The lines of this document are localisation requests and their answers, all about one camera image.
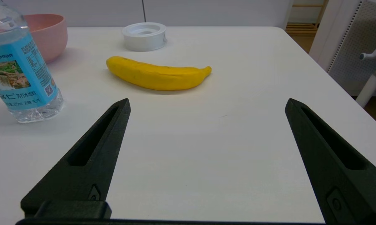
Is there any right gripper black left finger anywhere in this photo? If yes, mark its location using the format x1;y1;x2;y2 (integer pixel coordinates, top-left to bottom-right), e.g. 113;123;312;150
21;98;131;219

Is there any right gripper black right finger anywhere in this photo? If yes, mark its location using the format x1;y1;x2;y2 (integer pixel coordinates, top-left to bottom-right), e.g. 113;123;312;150
285;98;376;225

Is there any clear water bottle blue label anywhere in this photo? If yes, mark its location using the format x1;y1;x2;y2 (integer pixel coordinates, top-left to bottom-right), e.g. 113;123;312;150
0;0;64;123

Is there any yellow banana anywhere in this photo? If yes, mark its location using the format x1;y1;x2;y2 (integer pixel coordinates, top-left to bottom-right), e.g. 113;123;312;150
106;56;212;91

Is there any pink bowl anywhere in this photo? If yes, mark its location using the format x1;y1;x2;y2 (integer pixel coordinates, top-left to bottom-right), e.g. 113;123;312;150
23;14;68;63

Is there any white pegboard panel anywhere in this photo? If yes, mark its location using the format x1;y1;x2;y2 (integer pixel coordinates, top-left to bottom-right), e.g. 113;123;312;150
310;0;376;96

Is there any wooden shelf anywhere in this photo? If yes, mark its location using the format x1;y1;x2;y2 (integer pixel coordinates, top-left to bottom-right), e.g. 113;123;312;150
285;0;329;37

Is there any white table crank handle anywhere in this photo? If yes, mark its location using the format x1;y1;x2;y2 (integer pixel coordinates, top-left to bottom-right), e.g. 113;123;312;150
359;42;376;61

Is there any white round ring holder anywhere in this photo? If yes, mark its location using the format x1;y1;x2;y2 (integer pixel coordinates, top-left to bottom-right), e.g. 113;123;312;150
122;22;167;52

